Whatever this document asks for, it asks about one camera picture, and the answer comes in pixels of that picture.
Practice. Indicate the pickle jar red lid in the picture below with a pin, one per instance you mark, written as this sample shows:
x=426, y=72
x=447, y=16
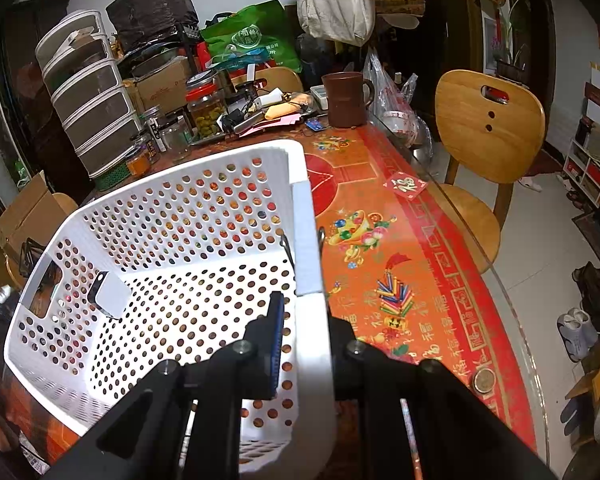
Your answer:
x=206, y=104

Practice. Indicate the right wooden chair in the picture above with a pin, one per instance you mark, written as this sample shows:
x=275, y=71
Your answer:
x=494, y=128

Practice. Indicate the empty glass jar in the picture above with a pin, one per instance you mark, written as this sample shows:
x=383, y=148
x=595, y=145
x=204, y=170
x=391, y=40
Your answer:
x=176, y=135

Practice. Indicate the grey slippers on floor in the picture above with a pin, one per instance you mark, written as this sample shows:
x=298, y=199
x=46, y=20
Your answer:
x=578, y=333

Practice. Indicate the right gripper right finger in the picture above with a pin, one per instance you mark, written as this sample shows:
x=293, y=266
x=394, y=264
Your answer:
x=408, y=421

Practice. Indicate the brown cardboard box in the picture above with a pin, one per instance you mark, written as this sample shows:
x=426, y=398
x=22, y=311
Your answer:
x=35, y=213

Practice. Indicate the orange honey jar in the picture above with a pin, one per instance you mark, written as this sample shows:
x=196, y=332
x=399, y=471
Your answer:
x=138, y=162

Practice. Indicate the beige canvas tote bag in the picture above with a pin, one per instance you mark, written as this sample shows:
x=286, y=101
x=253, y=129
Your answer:
x=347, y=21

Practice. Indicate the stacked mesh drawer tower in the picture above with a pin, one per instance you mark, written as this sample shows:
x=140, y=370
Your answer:
x=87, y=91

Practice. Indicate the white square power adapter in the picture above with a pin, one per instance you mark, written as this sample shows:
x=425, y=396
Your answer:
x=109, y=294

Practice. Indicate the white perforated plastic basket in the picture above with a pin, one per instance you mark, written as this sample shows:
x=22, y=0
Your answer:
x=202, y=246

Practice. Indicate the black folding phone stand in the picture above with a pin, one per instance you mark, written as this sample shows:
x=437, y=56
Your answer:
x=30, y=252

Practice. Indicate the round coin on table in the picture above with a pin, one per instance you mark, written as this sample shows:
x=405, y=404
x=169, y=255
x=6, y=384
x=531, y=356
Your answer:
x=483, y=381

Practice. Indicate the black bag on shelf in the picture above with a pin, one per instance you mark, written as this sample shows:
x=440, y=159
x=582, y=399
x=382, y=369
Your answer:
x=138, y=22

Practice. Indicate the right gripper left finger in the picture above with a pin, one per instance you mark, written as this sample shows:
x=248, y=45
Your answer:
x=183, y=421

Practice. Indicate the green shopping bag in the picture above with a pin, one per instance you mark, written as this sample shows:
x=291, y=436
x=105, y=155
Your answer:
x=263, y=25

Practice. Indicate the red fu paper sticker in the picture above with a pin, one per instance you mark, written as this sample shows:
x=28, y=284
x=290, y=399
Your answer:
x=405, y=185

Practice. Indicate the brown ceramic mug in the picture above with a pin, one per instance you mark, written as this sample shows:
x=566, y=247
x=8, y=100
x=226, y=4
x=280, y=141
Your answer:
x=349, y=95

